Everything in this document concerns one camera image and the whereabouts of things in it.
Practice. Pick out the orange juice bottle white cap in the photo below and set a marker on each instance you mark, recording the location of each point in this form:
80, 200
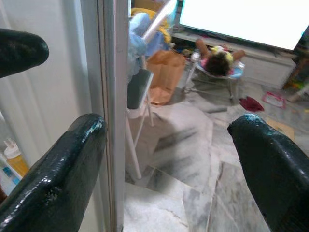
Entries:
17, 162

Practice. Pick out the child with dark curly hair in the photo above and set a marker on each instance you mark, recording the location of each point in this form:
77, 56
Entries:
218, 60

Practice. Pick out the colourful toy stand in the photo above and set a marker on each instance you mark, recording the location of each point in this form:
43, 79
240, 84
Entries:
299, 67

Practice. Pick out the white television cabinet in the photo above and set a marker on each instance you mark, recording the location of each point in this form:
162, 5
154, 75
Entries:
265, 65

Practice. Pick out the white folding chair dark seat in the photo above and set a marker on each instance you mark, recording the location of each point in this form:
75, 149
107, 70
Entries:
138, 87

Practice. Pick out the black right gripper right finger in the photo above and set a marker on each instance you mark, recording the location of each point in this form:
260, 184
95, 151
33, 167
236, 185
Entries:
277, 174

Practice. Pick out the pink framed toy board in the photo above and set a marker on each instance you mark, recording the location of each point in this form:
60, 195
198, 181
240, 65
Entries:
274, 99

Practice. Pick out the blue baby bouncer seat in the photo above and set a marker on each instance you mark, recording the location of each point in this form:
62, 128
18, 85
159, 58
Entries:
207, 83

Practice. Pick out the blue and yellow clothes pile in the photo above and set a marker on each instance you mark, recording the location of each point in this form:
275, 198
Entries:
140, 31

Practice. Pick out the blue white labelled carton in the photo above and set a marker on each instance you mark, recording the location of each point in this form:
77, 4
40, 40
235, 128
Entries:
8, 180

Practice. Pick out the clear plastic roll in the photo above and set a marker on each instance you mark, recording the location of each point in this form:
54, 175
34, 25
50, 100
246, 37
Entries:
157, 24

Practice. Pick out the dark red cloth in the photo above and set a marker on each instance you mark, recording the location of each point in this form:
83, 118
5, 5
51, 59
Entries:
251, 103

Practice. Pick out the flat screen television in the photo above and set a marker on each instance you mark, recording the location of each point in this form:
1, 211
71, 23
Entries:
241, 19

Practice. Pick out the open cardboard box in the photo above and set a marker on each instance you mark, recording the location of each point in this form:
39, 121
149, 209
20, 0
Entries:
147, 4

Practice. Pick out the white fridge door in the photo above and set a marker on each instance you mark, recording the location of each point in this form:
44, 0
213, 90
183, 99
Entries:
60, 72

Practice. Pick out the brown paper bag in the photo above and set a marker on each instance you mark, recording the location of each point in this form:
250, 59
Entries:
164, 72

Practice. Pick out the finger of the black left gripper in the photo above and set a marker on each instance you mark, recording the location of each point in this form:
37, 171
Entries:
19, 53

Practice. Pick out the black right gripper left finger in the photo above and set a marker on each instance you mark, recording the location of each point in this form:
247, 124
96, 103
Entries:
53, 178

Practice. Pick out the cardboard piece with green logo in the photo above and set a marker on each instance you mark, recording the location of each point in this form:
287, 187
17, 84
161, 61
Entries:
281, 126

